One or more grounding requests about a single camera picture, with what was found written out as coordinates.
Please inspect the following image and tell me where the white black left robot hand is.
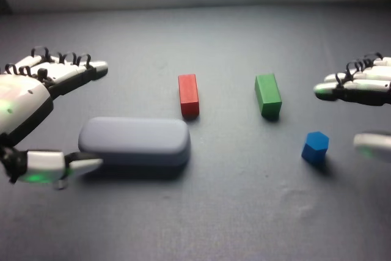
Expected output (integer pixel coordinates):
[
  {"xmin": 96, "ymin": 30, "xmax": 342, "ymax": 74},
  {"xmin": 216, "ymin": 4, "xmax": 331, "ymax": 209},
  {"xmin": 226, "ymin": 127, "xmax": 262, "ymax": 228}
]
[{"xmin": 0, "ymin": 45, "xmax": 109, "ymax": 190}]

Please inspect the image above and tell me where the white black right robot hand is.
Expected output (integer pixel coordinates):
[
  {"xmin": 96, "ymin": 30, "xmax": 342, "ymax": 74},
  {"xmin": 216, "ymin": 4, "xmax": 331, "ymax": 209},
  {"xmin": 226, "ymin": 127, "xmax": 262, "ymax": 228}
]
[{"xmin": 313, "ymin": 51, "xmax": 391, "ymax": 164}]

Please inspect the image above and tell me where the blue hexagonal block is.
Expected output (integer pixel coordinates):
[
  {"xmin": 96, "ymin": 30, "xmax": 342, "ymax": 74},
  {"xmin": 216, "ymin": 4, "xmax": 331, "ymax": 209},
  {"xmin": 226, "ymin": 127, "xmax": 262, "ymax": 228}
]
[{"xmin": 301, "ymin": 131, "xmax": 330, "ymax": 164}]

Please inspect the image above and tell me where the grey rounded case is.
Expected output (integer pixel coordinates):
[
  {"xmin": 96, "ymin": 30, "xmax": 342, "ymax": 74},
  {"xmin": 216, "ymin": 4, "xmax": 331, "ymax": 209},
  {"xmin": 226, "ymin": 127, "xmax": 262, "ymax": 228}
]
[{"xmin": 78, "ymin": 116, "xmax": 192, "ymax": 169}]

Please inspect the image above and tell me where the green rectangular block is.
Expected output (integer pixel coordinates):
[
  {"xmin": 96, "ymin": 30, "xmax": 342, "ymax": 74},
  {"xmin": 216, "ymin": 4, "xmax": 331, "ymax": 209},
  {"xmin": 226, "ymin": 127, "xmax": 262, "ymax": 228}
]
[{"xmin": 254, "ymin": 73, "xmax": 283, "ymax": 119}]

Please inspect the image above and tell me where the red rectangular block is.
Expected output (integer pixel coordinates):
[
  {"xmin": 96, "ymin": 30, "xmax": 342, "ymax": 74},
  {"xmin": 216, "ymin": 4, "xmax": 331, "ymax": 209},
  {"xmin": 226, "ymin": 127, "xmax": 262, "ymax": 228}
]
[{"xmin": 178, "ymin": 73, "xmax": 200, "ymax": 120}]

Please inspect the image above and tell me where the grey table cloth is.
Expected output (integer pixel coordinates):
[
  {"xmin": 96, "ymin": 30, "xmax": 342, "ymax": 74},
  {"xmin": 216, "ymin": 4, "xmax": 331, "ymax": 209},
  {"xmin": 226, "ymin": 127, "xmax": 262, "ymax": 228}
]
[{"xmin": 0, "ymin": 6, "xmax": 391, "ymax": 261}]

